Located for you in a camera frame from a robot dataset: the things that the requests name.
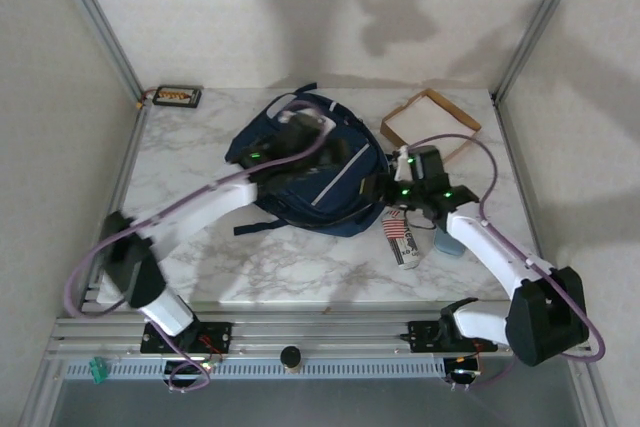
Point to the navy blue backpack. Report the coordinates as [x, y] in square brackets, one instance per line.
[345, 182]

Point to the white patterned can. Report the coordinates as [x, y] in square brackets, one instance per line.
[402, 242]

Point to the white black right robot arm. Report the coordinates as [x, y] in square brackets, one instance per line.
[490, 247]

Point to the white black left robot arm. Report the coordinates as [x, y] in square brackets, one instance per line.
[200, 207]

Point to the light blue eraser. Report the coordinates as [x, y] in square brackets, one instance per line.
[448, 243]

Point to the shallow cardboard tray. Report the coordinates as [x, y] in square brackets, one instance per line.
[430, 122]

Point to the black battery charger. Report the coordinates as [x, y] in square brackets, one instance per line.
[177, 96]

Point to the black round knob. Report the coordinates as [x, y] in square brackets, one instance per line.
[291, 357]

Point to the green connector block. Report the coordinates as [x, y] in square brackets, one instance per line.
[99, 369]

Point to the aluminium side rail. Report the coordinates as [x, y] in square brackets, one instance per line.
[125, 167]
[531, 197]

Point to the aluminium front rail bed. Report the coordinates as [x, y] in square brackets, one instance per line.
[325, 332]

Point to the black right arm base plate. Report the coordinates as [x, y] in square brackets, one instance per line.
[420, 334]

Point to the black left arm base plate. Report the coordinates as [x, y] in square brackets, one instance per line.
[220, 334]

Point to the aluminium frame post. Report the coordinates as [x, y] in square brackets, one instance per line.
[542, 12]
[95, 12]

